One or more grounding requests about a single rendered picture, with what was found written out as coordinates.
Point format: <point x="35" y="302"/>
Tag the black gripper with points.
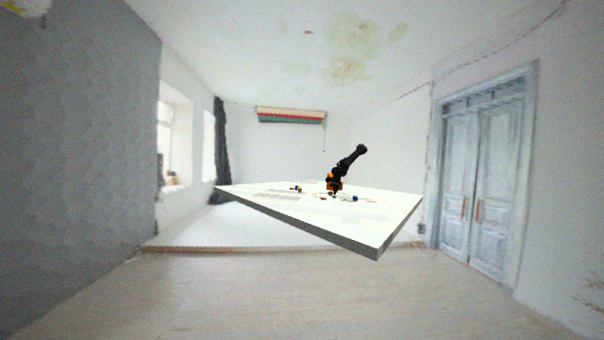
<point x="335" y="184"/>

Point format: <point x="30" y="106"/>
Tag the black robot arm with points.
<point x="344" y="164"/>

